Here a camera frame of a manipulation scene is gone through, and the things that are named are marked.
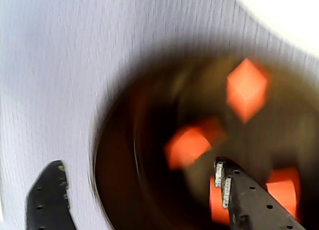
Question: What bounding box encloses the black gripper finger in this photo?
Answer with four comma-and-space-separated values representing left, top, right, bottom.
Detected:
25, 159, 77, 230
214, 156, 308, 230

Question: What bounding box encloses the red cube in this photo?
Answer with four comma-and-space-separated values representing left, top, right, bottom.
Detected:
163, 117, 229, 171
264, 168, 303, 222
226, 57, 271, 123
208, 175, 231, 225

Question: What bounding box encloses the white round plate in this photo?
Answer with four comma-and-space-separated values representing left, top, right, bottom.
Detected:
229, 0, 319, 59

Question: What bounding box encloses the black metal bucket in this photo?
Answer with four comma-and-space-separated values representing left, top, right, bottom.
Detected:
93, 38, 319, 230

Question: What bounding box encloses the blue woven cloth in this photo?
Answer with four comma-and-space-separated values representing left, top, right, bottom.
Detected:
0, 0, 319, 230

